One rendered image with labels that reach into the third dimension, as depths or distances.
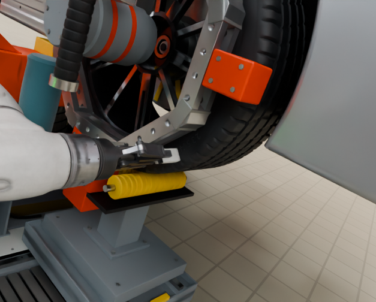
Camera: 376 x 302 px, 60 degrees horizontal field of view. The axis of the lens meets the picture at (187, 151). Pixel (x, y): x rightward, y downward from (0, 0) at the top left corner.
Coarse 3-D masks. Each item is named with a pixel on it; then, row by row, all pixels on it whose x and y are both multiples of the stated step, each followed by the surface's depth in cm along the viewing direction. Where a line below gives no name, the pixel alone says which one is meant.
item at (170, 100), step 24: (192, 0) 76; (168, 24) 84; (192, 24) 74; (96, 72) 97; (120, 72) 104; (144, 72) 84; (168, 72) 81; (96, 96) 94; (120, 96) 91; (144, 96) 85; (168, 96) 79; (120, 120) 93; (144, 120) 85
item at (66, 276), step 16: (32, 224) 111; (32, 240) 106; (48, 240) 107; (48, 256) 100; (64, 256) 103; (48, 272) 100; (64, 272) 95; (80, 272) 98; (64, 288) 95; (80, 288) 93; (160, 288) 104; (176, 288) 103; (192, 288) 108
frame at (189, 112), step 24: (216, 0) 57; (240, 0) 60; (216, 24) 58; (240, 24) 61; (216, 48) 59; (192, 72) 61; (72, 96) 87; (192, 96) 61; (72, 120) 86; (96, 120) 87; (168, 120) 66; (192, 120) 63; (120, 144) 74
